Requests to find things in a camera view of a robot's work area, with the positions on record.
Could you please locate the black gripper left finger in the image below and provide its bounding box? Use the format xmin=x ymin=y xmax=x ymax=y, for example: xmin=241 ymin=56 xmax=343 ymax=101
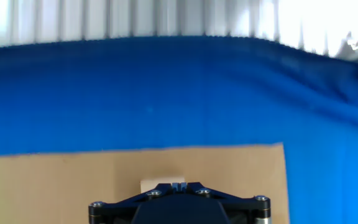
xmin=88 ymin=182 xmax=180 ymax=224

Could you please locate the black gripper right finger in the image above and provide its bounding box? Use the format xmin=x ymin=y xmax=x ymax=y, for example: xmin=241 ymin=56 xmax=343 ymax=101
xmin=178 ymin=182 xmax=272 ymax=224

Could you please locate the small wooden block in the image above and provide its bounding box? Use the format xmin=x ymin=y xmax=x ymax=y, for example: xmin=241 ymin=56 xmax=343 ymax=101
xmin=140 ymin=177 xmax=186 ymax=194

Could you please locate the blue mountain print cloth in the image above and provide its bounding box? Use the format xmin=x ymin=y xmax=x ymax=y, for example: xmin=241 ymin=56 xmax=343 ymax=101
xmin=0 ymin=35 xmax=358 ymax=224

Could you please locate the brown cardboard sheet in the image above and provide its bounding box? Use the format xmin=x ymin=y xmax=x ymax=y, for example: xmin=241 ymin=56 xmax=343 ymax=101
xmin=0 ymin=142 xmax=291 ymax=224

